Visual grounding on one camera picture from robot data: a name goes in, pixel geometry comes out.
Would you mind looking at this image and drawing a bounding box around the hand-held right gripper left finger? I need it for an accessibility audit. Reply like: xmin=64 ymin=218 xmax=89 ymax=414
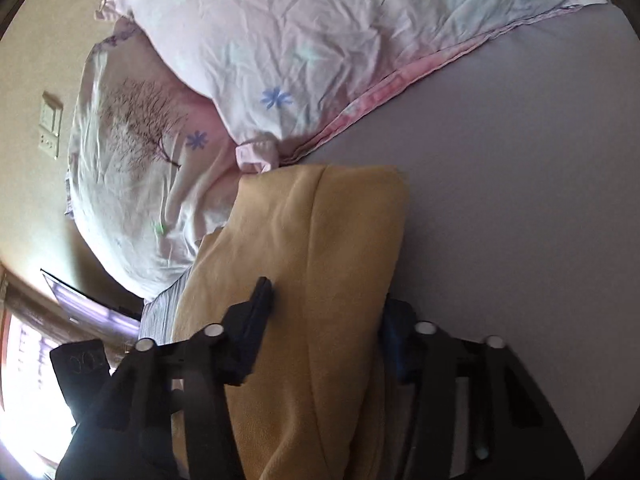
xmin=56 ymin=276 xmax=275 ymax=480

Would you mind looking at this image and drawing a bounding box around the window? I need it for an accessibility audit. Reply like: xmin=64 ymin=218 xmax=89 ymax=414
xmin=0 ymin=305 xmax=76 ymax=466

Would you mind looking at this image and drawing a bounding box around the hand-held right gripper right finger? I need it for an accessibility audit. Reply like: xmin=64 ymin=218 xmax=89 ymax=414
xmin=382 ymin=298 xmax=586 ymax=480

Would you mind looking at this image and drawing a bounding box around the wall switch panel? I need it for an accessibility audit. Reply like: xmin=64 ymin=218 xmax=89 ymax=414
xmin=38 ymin=91 xmax=65 ymax=160

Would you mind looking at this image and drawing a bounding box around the pink floral pillow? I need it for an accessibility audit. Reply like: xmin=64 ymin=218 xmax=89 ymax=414
xmin=94 ymin=0 xmax=608 ymax=175

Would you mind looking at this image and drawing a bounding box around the wall-mounted television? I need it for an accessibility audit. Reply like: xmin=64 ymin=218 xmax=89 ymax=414
xmin=41 ymin=270 xmax=142 ymax=342

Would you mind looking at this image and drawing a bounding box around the white tree print pillow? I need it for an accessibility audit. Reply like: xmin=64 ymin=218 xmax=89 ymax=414
xmin=64 ymin=16 xmax=241 ymax=303

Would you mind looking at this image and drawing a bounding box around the striped grey cloth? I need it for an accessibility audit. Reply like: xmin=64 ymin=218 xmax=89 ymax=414
xmin=137 ymin=267 xmax=193 ymax=343

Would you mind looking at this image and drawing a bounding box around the yellow garment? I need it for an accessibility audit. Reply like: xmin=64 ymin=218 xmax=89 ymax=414
xmin=170 ymin=164 xmax=412 ymax=480

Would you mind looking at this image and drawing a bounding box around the grey bed sheet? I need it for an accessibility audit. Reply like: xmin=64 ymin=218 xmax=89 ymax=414
xmin=285 ymin=2 xmax=640 ymax=480

